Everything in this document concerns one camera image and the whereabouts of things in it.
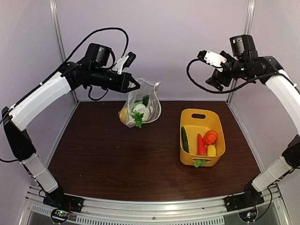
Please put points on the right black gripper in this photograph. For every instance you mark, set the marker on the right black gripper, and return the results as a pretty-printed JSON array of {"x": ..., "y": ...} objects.
[{"x": 216, "y": 75}]

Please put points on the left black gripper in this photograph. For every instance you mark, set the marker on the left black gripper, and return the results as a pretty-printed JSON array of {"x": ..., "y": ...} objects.
[{"x": 122, "y": 86}]

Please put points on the clear dotted zip bag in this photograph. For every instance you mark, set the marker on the clear dotted zip bag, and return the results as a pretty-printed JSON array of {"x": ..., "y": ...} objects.
[{"x": 147, "y": 88}]

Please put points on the yellow toy pepper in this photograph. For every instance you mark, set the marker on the yellow toy pepper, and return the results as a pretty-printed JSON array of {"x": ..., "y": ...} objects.
[{"x": 123, "y": 115}]

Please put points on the white toy radish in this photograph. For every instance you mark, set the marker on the white toy radish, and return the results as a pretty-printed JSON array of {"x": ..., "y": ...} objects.
[{"x": 140, "y": 114}]

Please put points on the orange toy pumpkin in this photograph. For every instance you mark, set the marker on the orange toy pumpkin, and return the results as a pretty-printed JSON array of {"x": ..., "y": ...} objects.
[{"x": 210, "y": 137}]

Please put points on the dark green toy cucumber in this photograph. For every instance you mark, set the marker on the dark green toy cucumber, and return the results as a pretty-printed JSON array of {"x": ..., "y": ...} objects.
[{"x": 184, "y": 140}]

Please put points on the red toy pepper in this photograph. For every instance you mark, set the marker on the red toy pepper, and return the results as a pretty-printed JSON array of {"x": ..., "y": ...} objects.
[{"x": 201, "y": 146}]

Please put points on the green leafy toy vegetable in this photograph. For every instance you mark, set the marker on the green leafy toy vegetable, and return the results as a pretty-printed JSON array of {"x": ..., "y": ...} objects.
[{"x": 199, "y": 162}]

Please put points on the green toy bitter gourd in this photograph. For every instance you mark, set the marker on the green toy bitter gourd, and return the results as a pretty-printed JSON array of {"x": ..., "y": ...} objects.
[{"x": 144, "y": 101}]

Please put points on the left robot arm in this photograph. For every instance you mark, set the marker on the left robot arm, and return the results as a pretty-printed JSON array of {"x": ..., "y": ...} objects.
[{"x": 17, "y": 117}]

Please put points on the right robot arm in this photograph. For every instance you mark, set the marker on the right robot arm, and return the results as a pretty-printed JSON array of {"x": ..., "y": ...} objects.
[{"x": 279, "y": 83}]

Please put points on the yellow plastic basket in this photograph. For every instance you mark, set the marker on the yellow plastic basket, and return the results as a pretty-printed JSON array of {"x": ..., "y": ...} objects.
[{"x": 197, "y": 121}]

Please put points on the yellow toy corn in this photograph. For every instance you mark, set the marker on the yellow toy corn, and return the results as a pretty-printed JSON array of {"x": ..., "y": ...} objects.
[{"x": 211, "y": 151}]

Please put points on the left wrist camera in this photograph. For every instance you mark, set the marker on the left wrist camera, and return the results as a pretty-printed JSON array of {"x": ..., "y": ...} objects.
[{"x": 124, "y": 62}]

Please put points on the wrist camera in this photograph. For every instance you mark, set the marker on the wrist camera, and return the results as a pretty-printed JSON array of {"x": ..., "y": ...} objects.
[
  {"x": 211, "y": 58},
  {"x": 124, "y": 62}
]

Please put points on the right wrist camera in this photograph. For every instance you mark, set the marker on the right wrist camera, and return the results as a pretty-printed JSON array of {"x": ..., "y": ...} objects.
[{"x": 211, "y": 58}]

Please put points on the right aluminium corner post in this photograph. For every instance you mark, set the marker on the right aluminium corner post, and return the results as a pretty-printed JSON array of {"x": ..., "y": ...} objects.
[{"x": 247, "y": 31}]

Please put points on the aluminium corner post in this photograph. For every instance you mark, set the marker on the aluminium corner post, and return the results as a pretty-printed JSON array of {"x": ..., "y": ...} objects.
[
  {"x": 57, "y": 30},
  {"x": 247, "y": 31}
]

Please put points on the left aluminium corner post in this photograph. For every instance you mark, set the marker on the left aluminium corner post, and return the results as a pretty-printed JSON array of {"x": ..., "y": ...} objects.
[{"x": 57, "y": 30}]

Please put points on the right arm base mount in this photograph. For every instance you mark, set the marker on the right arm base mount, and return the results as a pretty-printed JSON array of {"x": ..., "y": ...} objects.
[{"x": 242, "y": 201}]

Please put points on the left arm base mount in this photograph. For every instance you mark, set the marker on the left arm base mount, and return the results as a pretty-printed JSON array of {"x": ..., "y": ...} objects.
[{"x": 64, "y": 202}]

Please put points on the aluminium front rail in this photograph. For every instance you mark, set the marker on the aluminium front rail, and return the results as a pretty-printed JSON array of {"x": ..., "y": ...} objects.
[{"x": 206, "y": 211}]

